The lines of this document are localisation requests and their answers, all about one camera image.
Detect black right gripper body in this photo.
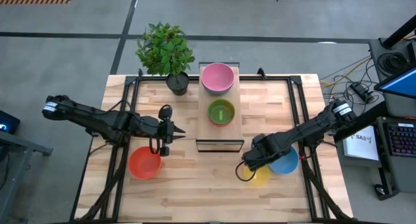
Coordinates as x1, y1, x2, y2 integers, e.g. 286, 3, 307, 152
242, 134, 287, 171

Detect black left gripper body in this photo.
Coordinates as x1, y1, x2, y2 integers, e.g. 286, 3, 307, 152
157, 104, 177, 157

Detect large blue plastic bowl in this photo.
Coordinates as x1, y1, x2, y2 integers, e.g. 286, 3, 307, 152
268, 145, 300, 175

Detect small yellow plastic bowl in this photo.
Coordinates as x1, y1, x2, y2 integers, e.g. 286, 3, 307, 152
242, 164, 271, 188

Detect large red plastic bowl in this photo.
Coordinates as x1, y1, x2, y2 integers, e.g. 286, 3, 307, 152
127, 145, 163, 180

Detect small green plastic bowl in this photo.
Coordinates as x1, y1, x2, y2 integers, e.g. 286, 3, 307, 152
207, 98, 236, 126

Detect large teal plastic bowl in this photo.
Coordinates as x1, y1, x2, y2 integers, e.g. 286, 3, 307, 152
203, 86, 233, 95

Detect large pink plastic bowl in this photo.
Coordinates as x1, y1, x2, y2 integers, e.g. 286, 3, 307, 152
200, 62, 235, 92

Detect green plant in black pot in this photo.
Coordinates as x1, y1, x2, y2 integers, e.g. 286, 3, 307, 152
135, 21, 196, 97

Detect white paper sheet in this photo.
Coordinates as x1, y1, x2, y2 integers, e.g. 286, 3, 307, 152
343, 125, 380, 162

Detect black support bar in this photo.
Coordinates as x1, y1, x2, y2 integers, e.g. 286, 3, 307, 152
334, 100, 389, 143

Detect black power adapter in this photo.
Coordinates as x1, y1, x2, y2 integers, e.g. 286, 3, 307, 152
350, 82, 374, 103

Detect black caster wheel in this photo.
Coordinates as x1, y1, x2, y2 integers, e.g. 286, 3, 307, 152
373, 183, 400, 201

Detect black backlit keyboard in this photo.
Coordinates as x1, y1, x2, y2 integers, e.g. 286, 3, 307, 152
386, 122, 416, 158

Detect grey equipment cart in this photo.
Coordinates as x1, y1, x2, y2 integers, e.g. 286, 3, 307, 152
369, 37, 416, 194

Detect grey metal desk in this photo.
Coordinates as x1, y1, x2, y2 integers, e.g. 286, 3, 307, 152
0, 129, 54, 223

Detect laptop with blue screen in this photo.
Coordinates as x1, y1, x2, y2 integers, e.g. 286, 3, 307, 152
373, 66, 416, 100

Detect black device with blue light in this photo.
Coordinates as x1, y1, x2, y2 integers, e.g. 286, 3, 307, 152
0, 109, 21, 134

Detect black diagonal pole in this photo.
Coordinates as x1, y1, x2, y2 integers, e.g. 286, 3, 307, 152
382, 14, 416, 49

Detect wooden shelf with black frame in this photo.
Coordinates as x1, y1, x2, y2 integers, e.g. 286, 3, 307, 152
195, 61, 245, 153

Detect black aluminium rig frame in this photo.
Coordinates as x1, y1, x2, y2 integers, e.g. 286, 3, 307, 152
70, 67, 355, 223

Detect coiled black cable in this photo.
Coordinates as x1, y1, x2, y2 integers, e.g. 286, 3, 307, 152
378, 51, 410, 76

